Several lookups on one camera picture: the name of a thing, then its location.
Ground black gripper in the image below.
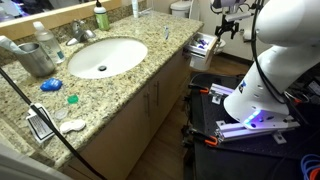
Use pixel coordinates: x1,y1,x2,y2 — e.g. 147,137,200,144
214,13,240,41

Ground white wood-fronted vanity drawer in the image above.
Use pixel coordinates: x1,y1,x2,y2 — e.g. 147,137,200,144
182,32,220,67

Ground blue items in drawer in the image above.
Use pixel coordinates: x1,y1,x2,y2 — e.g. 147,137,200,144
193,38,211,50

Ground toilet paper roll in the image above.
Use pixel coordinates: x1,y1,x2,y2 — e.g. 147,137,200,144
242,28,254,42

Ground white trash bin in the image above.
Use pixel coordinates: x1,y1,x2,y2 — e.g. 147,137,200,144
189,55,211,72

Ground white toilet tank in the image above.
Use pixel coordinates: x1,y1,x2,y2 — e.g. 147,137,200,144
169,0,194,19

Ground orange black clamp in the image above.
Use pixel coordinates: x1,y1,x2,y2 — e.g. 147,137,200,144
187,83,211,95
182,126,220,148

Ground black robot cart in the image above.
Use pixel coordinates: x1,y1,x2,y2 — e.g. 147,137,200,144
182,72,320,180

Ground tall white tube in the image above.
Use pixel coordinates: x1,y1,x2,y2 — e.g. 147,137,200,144
130,0,140,19

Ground white oval sink basin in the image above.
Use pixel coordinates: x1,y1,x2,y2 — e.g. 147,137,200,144
67,37,149,80

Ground green soap pump bottle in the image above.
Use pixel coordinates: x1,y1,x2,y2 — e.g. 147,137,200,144
93,0,111,32

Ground wooden vanity cabinet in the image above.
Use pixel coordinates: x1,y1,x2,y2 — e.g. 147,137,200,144
61,46,196,180

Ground chrome faucet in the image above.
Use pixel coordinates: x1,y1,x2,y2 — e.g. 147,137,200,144
65,19,97,47

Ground green bottle cap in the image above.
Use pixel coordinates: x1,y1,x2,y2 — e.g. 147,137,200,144
67,94,80,105

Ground wood framed mirror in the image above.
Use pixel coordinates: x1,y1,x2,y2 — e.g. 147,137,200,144
0,0,123,41

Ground clear plastic liquid bottle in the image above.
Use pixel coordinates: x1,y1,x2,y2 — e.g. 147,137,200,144
32,20,67,65

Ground white contact lens case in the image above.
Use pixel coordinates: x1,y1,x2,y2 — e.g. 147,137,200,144
59,119,87,135

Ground clear plastic cap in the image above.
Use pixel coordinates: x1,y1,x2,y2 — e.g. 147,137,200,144
54,108,69,121

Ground metal cup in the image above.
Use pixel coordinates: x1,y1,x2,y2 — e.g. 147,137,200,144
17,41,57,78

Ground white toothpaste tube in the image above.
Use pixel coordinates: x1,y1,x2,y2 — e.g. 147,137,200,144
0,34,26,55

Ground white plastic panel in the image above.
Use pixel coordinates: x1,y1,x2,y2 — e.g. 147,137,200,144
0,141,75,180

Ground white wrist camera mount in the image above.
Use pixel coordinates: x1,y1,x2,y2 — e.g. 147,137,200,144
225,11,255,23

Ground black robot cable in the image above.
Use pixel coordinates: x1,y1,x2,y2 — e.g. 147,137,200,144
248,0,309,126

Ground short aluminium mounting rail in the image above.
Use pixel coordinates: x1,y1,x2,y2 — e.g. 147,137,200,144
209,83,236,105

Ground dark cabinet door handle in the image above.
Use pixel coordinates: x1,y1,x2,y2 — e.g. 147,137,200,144
143,92,152,117
153,80,161,107

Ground long aluminium mounting rail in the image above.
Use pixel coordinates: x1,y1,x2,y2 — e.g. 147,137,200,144
214,114,301,145

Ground blue coiled hose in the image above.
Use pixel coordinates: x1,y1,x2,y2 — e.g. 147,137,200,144
299,153,320,180

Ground thick black cable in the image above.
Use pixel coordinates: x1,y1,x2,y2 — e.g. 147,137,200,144
0,66,108,180

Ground white cable warning tag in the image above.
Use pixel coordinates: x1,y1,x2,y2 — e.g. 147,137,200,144
25,102,58,145

